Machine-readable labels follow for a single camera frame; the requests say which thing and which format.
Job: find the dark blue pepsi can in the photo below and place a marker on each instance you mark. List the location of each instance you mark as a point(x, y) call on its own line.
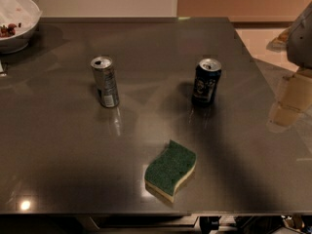
point(207, 75)

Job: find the green and yellow sponge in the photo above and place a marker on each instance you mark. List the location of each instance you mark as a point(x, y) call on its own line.
point(170, 170)

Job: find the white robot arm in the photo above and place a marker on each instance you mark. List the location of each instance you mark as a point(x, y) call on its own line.
point(299, 42)

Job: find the white bowl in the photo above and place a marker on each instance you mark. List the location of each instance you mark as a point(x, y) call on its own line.
point(25, 15)

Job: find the silver energy drink can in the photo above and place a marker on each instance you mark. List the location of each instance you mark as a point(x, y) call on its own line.
point(104, 75)

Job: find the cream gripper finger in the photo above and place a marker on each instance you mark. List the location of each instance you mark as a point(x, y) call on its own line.
point(293, 98)

